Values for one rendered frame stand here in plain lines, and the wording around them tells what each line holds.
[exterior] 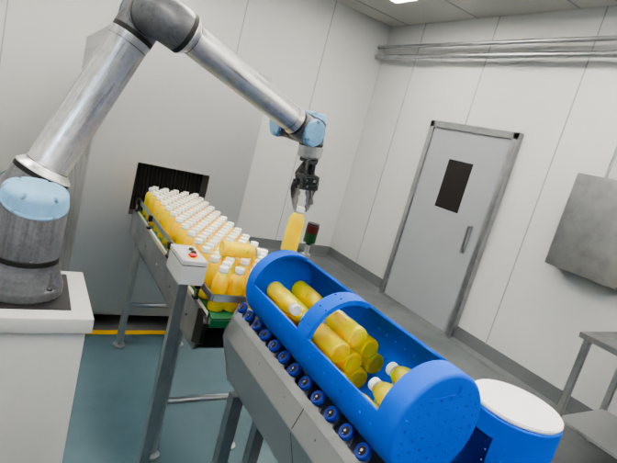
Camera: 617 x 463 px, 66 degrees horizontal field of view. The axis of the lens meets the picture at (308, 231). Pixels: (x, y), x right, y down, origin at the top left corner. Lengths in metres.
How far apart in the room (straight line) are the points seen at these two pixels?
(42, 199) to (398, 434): 0.98
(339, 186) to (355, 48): 1.92
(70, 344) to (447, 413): 0.93
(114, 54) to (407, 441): 1.21
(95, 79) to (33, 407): 0.85
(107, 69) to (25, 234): 0.48
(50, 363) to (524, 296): 4.24
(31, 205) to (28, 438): 0.59
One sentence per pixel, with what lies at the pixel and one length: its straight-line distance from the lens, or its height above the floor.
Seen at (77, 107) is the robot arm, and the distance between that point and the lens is 1.44.
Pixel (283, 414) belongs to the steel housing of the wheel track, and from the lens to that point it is 1.53.
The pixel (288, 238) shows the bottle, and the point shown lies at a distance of 1.85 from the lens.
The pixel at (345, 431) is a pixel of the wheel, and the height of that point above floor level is 0.97.
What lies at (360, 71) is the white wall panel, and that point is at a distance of 6.96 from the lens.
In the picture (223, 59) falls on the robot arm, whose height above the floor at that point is 1.80.
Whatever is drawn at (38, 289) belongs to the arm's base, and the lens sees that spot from 1.34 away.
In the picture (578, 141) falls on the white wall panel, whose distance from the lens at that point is 4.89.
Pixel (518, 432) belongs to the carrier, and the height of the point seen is 1.01.
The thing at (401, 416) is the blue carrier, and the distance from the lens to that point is 1.12.
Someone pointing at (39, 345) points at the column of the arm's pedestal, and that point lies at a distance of 1.33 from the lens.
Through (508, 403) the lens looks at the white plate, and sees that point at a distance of 1.67.
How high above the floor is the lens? 1.66
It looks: 11 degrees down
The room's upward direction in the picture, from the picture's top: 15 degrees clockwise
